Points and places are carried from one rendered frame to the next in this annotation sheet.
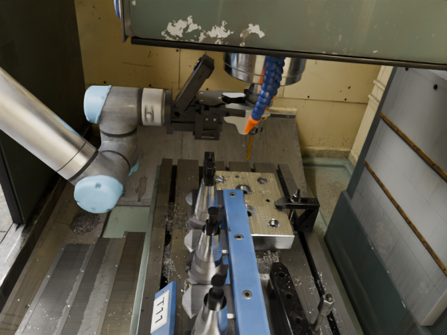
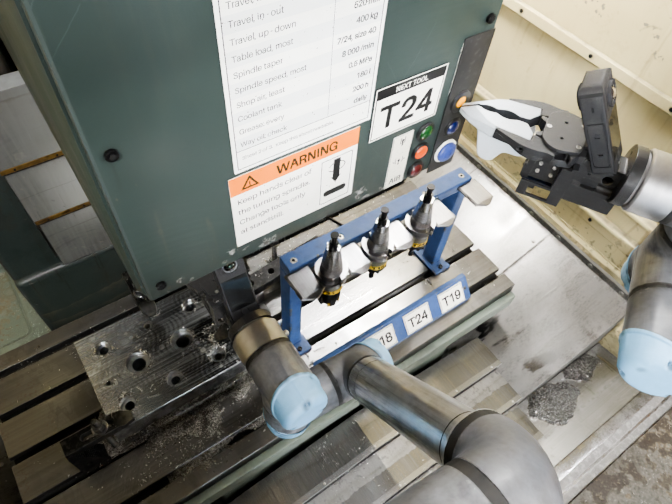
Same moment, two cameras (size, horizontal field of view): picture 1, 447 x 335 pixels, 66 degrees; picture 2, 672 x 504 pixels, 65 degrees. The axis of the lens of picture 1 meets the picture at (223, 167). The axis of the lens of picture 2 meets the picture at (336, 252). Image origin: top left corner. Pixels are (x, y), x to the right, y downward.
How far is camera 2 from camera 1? 98 cm
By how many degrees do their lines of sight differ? 79
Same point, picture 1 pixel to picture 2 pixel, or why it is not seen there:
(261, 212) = (176, 324)
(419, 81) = (28, 100)
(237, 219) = (322, 244)
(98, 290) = not seen: outside the picture
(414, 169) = not seen: hidden behind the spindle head
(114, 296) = (315, 481)
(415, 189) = not seen: hidden behind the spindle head
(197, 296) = (401, 241)
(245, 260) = (359, 224)
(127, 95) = (289, 352)
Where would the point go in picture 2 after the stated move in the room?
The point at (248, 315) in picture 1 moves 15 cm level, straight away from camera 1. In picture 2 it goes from (396, 209) to (325, 220)
